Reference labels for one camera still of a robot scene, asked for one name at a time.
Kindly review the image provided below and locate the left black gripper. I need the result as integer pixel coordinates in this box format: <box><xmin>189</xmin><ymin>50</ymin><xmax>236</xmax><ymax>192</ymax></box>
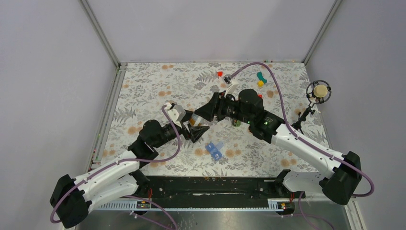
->
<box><xmin>154</xmin><ymin>110</ymin><xmax>209</xmax><ymax>149</ymax></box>

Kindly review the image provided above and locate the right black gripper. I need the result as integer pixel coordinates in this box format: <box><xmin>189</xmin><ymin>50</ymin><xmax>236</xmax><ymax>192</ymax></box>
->
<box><xmin>195</xmin><ymin>91</ymin><xmax>253</xmax><ymax>125</ymax></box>

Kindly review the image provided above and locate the green pill bottle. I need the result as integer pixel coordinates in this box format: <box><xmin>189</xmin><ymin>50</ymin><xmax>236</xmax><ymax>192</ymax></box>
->
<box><xmin>231</xmin><ymin>119</ymin><xmax>241</xmax><ymax>127</ymax></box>

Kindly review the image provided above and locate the blue weekly pill organizer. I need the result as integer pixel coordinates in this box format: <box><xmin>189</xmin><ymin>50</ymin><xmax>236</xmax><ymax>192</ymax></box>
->
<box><xmin>205</xmin><ymin>142</ymin><xmax>224</xmax><ymax>161</ymax></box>

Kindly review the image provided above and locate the white cap pill bottle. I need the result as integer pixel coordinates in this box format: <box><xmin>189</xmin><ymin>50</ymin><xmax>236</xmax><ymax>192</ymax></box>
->
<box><xmin>189</xmin><ymin>114</ymin><xmax>202</xmax><ymax>127</ymax></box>

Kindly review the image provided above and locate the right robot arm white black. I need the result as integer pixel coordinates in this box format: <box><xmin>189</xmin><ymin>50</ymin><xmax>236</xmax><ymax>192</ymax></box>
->
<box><xmin>195</xmin><ymin>89</ymin><xmax>362</xmax><ymax>205</ymax></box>

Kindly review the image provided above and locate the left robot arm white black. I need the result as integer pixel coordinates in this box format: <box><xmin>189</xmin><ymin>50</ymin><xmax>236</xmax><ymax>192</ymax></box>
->
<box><xmin>50</xmin><ymin>106</ymin><xmax>209</xmax><ymax>229</ymax></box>

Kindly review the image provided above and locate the floral patterned table mat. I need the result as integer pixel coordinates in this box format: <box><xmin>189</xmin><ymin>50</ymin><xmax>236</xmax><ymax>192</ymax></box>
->
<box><xmin>99</xmin><ymin>62</ymin><xmax>314</xmax><ymax>177</ymax></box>

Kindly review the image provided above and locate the yellow cube block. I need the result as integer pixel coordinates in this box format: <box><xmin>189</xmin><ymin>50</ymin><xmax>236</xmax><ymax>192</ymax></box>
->
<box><xmin>257</xmin><ymin>80</ymin><xmax>264</xmax><ymax>88</ymax></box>

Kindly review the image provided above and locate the teal curved block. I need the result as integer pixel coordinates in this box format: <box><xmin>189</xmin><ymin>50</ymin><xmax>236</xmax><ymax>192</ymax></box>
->
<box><xmin>256</xmin><ymin>72</ymin><xmax>267</xmax><ymax>84</ymax></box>

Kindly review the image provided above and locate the brown wooden block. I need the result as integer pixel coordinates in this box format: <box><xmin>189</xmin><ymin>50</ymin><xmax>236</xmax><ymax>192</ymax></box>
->
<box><xmin>267</xmin><ymin>90</ymin><xmax>274</xmax><ymax>98</ymax></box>

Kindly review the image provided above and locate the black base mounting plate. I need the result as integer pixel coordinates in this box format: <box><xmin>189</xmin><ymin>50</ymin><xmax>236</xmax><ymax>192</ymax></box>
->
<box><xmin>133</xmin><ymin>176</ymin><xmax>300</xmax><ymax>208</ymax></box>

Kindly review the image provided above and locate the microphone on tripod stand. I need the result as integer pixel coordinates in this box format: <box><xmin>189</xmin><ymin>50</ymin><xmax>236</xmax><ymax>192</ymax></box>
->
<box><xmin>292</xmin><ymin>80</ymin><xmax>332</xmax><ymax>132</ymax></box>

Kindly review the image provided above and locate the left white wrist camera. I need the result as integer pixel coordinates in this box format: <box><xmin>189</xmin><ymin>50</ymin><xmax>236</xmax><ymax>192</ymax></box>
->
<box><xmin>165</xmin><ymin>103</ymin><xmax>186</xmax><ymax>127</ymax></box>

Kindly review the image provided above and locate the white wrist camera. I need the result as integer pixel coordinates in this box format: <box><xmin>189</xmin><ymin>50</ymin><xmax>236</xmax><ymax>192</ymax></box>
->
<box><xmin>165</xmin><ymin>103</ymin><xmax>186</xmax><ymax>127</ymax></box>
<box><xmin>222</xmin><ymin>74</ymin><xmax>239</xmax><ymax>95</ymax></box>

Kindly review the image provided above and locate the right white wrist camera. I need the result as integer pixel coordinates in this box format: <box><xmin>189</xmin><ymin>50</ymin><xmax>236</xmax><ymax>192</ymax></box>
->
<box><xmin>222</xmin><ymin>74</ymin><xmax>239</xmax><ymax>95</ymax></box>

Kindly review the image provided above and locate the slotted grey cable duct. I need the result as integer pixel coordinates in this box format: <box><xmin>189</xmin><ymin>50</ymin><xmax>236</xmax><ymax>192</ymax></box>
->
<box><xmin>95</xmin><ymin>199</ymin><xmax>295</xmax><ymax>212</ymax></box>

